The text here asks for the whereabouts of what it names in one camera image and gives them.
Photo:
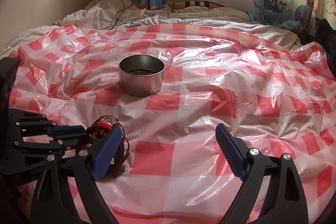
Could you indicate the pile of beaded jewelry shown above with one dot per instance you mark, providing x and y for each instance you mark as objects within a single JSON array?
[{"x": 100, "y": 129}]

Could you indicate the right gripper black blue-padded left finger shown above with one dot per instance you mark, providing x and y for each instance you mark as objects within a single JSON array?
[{"x": 52, "y": 200}]

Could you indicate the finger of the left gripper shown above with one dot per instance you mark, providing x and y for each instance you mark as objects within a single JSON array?
[
  {"x": 28, "y": 123},
  {"x": 63, "y": 138}
]

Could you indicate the white striped bed sheet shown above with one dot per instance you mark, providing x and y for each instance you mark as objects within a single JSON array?
[{"x": 106, "y": 14}]

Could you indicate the red white checkered plastic sheet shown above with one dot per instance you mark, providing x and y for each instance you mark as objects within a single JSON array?
[{"x": 278, "y": 101}]

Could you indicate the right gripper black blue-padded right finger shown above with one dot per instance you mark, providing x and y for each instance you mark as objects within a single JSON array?
[{"x": 285, "y": 200}]

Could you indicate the black bag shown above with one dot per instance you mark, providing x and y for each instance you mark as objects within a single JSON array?
[{"x": 325, "y": 37}]

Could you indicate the round metal tin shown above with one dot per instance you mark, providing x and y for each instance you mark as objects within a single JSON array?
[{"x": 141, "y": 75}]

